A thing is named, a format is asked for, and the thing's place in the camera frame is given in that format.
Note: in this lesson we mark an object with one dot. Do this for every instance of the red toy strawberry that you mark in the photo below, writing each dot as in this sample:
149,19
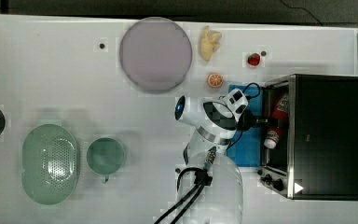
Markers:
254,59

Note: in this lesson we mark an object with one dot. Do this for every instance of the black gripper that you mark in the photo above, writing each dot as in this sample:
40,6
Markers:
248,120

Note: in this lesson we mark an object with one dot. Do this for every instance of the grey round plate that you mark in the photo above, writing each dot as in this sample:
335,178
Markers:
156,54

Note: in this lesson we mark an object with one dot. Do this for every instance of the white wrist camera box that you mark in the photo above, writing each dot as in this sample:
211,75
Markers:
237,102

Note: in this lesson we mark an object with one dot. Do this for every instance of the red plush ketchup bottle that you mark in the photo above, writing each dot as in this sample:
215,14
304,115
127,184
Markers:
280,115

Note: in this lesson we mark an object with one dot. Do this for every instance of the blue oven door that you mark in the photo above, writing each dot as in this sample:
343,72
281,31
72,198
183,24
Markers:
246,152

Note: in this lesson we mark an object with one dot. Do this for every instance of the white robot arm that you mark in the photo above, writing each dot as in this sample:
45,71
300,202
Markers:
210,188

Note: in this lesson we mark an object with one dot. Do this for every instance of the green plastic colander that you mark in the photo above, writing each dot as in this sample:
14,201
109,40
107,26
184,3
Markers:
49,171

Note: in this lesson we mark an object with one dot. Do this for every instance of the orange slice toy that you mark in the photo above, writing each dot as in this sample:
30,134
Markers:
215,80

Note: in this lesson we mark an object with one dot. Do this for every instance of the yellow plush banana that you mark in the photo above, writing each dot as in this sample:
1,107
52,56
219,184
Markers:
209,43

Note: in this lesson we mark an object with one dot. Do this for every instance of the green measuring cup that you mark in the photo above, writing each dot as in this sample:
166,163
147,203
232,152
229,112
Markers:
105,156

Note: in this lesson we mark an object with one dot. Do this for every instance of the black toaster oven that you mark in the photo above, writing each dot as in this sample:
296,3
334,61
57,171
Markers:
317,155

